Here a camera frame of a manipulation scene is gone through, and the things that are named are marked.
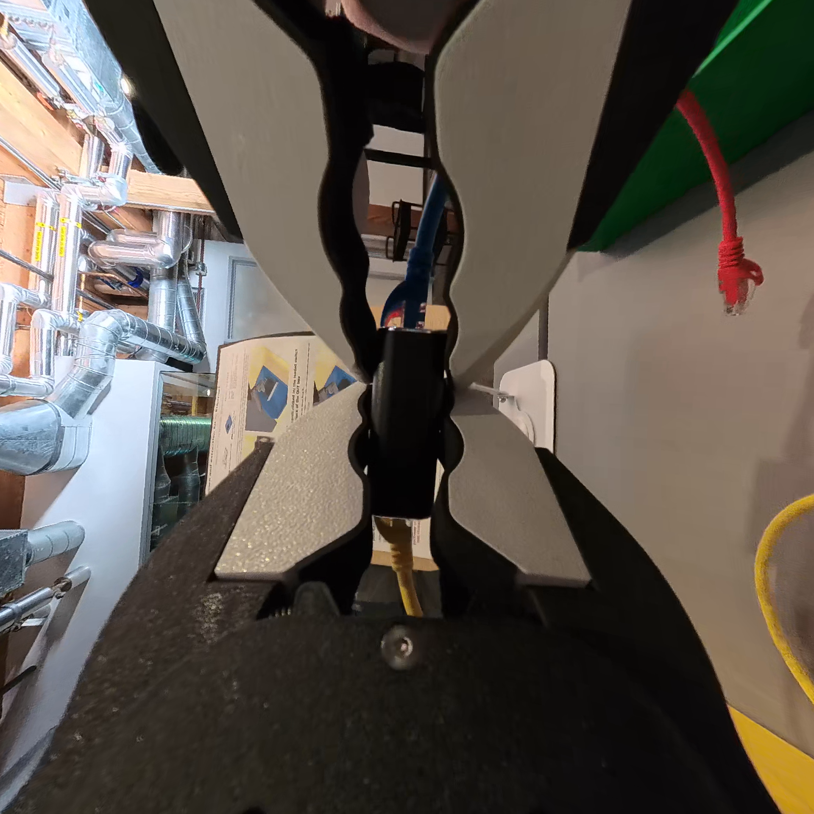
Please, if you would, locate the yellow plastic bin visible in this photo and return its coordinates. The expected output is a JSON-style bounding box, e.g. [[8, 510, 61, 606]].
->
[[728, 702, 814, 814]]

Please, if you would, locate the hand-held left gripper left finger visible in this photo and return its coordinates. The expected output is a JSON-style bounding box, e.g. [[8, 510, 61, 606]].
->
[[213, 382, 374, 584]]

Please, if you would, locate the wide rectangular metal duct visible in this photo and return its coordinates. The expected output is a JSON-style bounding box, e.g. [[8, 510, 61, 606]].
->
[[0, 520, 86, 600]]

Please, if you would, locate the black ethernet splitter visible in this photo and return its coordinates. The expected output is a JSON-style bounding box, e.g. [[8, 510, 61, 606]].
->
[[371, 327, 449, 517]]

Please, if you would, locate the blue ethernet cable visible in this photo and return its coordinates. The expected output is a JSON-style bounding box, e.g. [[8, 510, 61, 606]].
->
[[380, 175, 449, 332]]

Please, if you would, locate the black wire rack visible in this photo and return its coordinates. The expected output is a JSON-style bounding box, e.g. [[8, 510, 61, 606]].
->
[[387, 199, 463, 263]]

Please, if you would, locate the red ethernet cable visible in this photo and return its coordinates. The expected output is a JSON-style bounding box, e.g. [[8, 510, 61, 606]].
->
[[675, 89, 764, 317]]

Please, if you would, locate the person's right hand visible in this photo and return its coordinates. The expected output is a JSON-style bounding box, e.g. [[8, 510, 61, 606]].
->
[[340, 0, 449, 53]]

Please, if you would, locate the silver insulated pipe bundle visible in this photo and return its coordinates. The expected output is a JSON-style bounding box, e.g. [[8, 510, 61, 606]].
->
[[0, 28, 195, 395]]

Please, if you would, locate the green plastic bin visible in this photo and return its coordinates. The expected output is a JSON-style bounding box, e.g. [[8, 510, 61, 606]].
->
[[582, 0, 814, 252]]

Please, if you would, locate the instruction sheet on board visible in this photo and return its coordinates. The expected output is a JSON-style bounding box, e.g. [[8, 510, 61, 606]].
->
[[205, 304, 449, 568]]

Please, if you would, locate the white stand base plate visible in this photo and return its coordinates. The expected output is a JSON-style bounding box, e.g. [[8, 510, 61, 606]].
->
[[496, 359, 556, 454]]

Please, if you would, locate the long rectangular metal duct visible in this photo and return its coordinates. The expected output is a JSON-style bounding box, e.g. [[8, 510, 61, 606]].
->
[[47, 0, 160, 173]]

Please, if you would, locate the clear bracket metal cylinder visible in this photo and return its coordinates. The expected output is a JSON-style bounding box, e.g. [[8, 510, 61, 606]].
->
[[0, 566, 93, 637]]

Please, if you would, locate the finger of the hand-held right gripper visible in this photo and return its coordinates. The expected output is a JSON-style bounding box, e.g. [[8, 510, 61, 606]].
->
[[153, 0, 377, 384], [432, 0, 635, 384]]

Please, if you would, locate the yellow ethernet cable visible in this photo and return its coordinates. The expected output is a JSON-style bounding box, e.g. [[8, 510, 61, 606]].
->
[[374, 493, 814, 700]]

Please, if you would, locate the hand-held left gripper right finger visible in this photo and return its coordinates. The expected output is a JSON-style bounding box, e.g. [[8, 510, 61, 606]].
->
[[431, 377, 594, 588]]

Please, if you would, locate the round spiral metal duct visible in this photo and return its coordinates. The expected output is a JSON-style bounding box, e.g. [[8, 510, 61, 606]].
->
[[0, 310, 209, 476]]

